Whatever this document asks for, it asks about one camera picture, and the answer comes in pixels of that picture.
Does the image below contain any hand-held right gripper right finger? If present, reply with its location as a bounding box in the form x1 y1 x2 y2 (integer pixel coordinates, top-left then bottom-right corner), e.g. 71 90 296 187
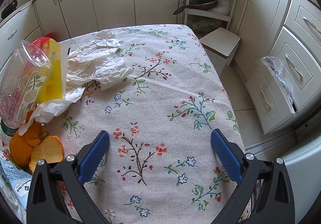
211 129 295 224

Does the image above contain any clear plastic container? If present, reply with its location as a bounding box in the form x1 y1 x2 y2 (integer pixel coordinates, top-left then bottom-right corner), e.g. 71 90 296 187
31 37 69 104
0 40 54 129

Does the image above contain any crumpled white paper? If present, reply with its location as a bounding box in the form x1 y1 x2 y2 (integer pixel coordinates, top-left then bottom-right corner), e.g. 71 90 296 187
66 30 135 90

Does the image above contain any clear plastic bag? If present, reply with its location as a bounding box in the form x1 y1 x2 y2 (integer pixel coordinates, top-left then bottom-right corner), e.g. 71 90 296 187
256 56 299 114

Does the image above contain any orange pumpkin piece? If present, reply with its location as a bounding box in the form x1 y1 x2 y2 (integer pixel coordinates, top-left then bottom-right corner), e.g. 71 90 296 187
9 110 49 167

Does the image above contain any bag of green vegetables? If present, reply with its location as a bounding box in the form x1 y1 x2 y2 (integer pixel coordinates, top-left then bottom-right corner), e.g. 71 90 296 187
187 14 223 33

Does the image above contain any small orange peel piece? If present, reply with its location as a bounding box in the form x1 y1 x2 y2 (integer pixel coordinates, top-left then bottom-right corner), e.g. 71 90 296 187
29 135 65 173

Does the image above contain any black frying pan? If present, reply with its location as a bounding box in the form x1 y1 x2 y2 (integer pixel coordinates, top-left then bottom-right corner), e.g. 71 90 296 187
1 0 22 20

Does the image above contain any blue and white printed packet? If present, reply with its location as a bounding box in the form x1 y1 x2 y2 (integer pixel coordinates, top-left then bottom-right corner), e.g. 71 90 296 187
0 156 33 224

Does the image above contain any frying pan with glass lid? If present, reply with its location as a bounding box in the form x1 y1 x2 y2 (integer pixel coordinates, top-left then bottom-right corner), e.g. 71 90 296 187
173 0 219 15

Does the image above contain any white bottle with green cap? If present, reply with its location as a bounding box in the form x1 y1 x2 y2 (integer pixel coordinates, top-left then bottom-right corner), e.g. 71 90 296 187
0 119 20 154

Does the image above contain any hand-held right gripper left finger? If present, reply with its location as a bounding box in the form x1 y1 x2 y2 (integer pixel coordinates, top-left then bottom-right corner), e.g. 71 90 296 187
26 130 111 224

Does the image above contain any white drawer unit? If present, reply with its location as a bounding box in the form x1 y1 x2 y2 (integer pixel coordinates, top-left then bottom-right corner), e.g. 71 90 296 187
246 0 321 135

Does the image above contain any crumpled white tissue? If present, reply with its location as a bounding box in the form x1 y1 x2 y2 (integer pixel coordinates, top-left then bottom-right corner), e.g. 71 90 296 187
19 86 86 136

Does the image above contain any white stool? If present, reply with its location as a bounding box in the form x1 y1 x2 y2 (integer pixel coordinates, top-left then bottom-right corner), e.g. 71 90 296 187
199 27 242 66

